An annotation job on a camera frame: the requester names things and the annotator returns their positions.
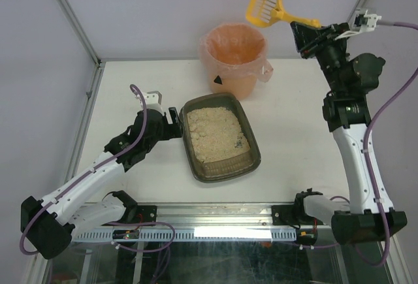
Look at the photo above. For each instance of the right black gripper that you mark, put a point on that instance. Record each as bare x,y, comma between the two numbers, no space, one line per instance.
316,40

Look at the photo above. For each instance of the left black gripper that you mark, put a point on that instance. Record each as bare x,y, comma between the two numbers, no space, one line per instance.
172,124

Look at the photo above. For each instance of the yellow litter scoop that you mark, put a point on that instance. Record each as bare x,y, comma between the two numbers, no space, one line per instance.
264,13

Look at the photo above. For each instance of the grey plastic litter box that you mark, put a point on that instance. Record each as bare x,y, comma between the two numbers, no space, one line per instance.
227,168

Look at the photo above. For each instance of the orange trash bin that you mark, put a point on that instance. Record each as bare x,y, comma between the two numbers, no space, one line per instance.
241,88

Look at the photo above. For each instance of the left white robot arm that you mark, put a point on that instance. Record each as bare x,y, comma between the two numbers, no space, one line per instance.
52,222

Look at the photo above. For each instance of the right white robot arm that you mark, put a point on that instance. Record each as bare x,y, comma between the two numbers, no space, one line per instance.
370,216

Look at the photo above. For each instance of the beige cat litter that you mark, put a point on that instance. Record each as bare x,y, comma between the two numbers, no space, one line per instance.
216,134

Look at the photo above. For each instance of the pink plastic bin liner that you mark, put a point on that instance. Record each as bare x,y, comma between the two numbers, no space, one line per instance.
233,51

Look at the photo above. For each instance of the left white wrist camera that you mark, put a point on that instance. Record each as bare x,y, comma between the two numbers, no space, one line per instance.
152,100

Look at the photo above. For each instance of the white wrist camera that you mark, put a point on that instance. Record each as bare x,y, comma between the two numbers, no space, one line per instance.
364,21
152,100

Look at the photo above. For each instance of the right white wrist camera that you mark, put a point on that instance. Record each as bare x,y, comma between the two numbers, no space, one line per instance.
364,21

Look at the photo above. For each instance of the left aluminium frame post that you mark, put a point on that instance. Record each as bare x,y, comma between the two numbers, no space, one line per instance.
79,31

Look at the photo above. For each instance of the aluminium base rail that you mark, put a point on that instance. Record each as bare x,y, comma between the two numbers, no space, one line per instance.
190,215

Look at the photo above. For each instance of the white slotted cable duct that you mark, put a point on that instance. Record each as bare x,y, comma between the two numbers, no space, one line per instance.
199,234

